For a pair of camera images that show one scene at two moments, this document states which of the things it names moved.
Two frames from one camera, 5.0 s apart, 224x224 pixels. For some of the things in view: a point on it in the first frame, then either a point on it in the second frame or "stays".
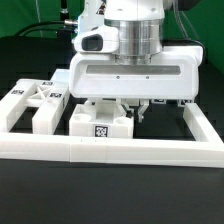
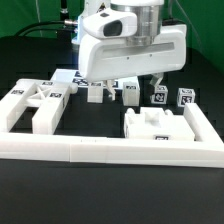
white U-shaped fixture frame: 124,151 stays
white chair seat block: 99,118 → 154,121
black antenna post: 64,34 stays
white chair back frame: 48,97 stays
